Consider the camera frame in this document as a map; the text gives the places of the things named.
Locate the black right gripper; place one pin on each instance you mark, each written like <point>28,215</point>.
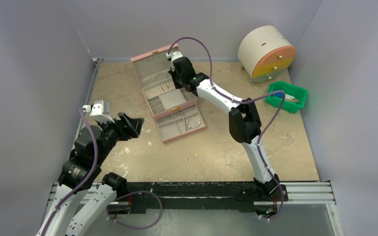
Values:
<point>176,79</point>

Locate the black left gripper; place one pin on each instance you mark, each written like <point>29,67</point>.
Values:
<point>134,122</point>

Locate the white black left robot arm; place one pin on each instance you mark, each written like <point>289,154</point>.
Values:
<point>76,177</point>

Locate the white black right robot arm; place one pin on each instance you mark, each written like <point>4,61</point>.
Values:
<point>244,122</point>

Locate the pink jewelry box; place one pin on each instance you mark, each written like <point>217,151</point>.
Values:
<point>160,93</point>

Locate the pink jewelry box drawer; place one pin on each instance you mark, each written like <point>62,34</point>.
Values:
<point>180,124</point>

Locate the round white drawer cabinet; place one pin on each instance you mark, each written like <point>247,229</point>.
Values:
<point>265,54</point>

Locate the blue block in bin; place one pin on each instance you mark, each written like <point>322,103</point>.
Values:
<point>279,94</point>

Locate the white tool in bin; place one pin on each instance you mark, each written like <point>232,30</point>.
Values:
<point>291,98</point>

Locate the green plastic bin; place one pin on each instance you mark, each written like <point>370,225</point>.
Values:
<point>298,92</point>

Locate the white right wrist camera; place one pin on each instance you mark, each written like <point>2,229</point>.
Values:
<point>173,55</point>

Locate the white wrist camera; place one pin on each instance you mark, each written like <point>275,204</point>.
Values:
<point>99,111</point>
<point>173,55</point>

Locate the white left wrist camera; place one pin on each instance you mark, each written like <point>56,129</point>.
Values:
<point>99,111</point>

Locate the aluminium table frame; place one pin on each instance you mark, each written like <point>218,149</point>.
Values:
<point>220,159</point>

